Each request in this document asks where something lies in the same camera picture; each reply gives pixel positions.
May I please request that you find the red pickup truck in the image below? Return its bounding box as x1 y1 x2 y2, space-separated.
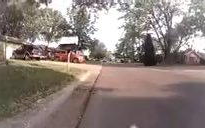
52 49 87 64

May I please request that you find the grass lawn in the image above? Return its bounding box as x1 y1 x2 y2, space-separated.
0 59 91 122

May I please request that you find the dark car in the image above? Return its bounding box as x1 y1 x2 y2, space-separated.
12 44 49 62

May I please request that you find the building with white roof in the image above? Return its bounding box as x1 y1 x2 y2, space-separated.
57 35 81 52

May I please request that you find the dark conical tree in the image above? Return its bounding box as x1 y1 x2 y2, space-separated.
142 33 158 67

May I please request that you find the concrete kerb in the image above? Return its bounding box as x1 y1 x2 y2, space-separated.
0 64 103 128

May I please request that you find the group of trees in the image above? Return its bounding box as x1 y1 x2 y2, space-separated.
114 0 205 65
0 0 108 62

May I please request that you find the grey asphalt road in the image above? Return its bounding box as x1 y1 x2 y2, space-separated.
77 62 205 128

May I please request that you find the pale post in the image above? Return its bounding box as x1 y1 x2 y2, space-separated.
66 52 72 73

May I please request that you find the red house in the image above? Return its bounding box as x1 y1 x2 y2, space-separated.
175 48 203 66

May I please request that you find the pale low house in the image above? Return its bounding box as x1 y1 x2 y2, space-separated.
0 35 28 61

